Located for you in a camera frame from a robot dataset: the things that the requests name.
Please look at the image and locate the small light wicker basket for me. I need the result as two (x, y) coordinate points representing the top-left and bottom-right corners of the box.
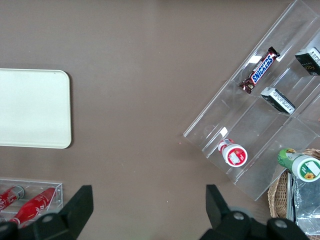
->
(267, 148), (320, 221)

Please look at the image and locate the silver foil packet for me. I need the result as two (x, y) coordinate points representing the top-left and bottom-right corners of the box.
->
(286, 171), (320, 236)

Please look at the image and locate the green drink bottle white cap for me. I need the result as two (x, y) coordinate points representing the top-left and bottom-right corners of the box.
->
(277, 147), (320, 183)

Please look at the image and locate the black white candy box lower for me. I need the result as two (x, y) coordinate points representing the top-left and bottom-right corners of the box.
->
(294, 46), (320, 77)

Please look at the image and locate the red cap yogurt bottle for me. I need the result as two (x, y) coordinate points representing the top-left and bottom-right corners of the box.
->
(217, 138), (249, 168)

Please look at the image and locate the clear acrylic tiered display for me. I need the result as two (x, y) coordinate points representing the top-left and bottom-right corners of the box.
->
(182, 0), (320, 202)

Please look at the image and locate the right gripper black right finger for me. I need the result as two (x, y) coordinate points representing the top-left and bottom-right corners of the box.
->
(199, 184), (311, 240)

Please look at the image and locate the small black box white label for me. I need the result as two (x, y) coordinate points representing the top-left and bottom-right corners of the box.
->
(260, 86), (296, 116)

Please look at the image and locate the clear acrylic bottle rack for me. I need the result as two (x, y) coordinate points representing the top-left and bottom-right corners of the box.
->
(0, 177), (64, 226)

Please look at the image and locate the Snickers chocolate bar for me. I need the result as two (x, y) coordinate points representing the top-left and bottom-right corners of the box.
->
(238, 46), (281, 95)

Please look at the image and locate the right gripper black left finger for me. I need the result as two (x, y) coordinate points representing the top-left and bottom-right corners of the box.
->
(0, 184), (94, 240)

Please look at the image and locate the red cola bottle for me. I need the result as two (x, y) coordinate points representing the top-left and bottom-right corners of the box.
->
(8, 187), (57, 227)
(0, 185), (26, 213)

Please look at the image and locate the cream rectangular tray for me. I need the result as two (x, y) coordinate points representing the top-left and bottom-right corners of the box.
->
(0, 68), (73, 150)

